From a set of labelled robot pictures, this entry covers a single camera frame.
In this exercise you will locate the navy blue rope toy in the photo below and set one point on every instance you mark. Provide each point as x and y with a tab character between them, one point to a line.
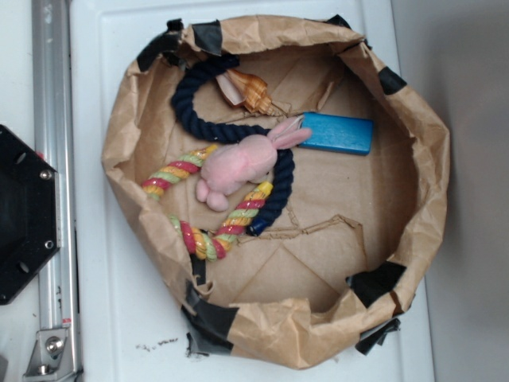
232	135

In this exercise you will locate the orange conch seashell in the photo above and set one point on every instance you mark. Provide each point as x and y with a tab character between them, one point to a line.
247	90

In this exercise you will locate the blue wooden block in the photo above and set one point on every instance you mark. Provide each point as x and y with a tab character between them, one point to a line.
338	133

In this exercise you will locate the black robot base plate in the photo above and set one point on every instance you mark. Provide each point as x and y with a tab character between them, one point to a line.
28	215

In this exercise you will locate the silver aluminium rail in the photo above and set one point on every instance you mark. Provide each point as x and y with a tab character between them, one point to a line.
58	289

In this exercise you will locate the silver corner bracket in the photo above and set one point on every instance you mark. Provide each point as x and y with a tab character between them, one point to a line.
51	359

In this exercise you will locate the multicolour rope toy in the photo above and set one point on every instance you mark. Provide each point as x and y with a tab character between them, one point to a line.
203	245

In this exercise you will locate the pink plush bunny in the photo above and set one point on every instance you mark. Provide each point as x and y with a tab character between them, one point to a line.
231	166

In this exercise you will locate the brown paper bag bin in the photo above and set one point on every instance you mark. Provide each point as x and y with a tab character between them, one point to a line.
358	232

